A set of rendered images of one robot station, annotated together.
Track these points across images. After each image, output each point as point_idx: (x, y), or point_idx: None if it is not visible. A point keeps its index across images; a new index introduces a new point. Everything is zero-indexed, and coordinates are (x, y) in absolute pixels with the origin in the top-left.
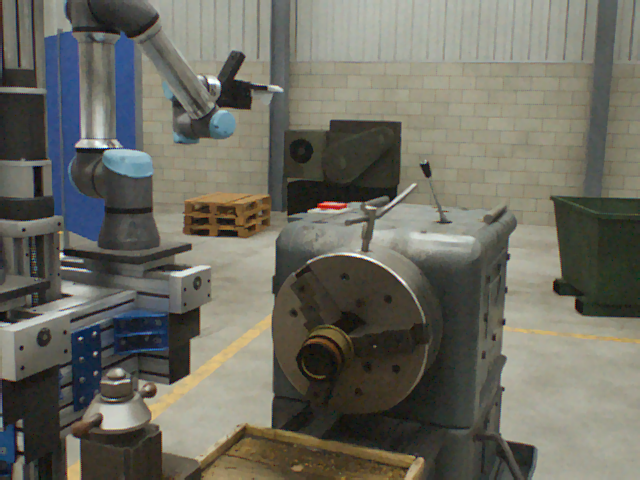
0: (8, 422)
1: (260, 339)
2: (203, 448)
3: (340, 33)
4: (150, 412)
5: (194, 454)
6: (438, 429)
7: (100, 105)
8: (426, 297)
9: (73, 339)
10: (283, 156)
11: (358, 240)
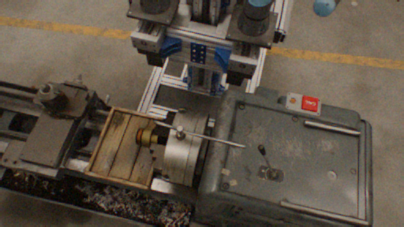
0: (140, 53)
1: None
2: (376, 101)
3: None
4: (49, 98)
5: (368, 98)
6: (195, 197)
7: None
8: (176, 172)
9: (190, 43)
10: None
11: (216, 129)
